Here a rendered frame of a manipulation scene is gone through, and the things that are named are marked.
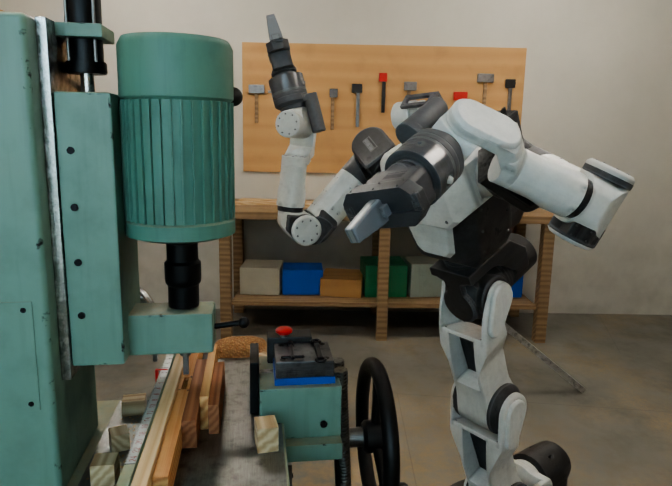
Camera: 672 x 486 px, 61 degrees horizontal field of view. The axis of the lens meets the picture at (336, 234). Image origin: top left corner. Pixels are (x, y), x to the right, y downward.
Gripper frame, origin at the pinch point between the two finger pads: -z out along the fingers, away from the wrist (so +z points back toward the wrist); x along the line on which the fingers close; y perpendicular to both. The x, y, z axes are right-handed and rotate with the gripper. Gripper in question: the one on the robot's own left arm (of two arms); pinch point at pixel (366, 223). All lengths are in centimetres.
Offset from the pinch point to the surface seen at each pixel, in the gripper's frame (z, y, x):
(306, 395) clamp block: -6.6, -27.5, 23.4
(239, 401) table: -11.2, -27.6, 37.1
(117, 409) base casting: -21, -27, 69
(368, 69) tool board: 270, -28, 222
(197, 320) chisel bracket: -9.9, -10.5, 36.4
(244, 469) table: -22.5, -25.6, 20.2
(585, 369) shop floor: 199, -221, 97
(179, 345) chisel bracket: -13.8, -12.8, 39.0
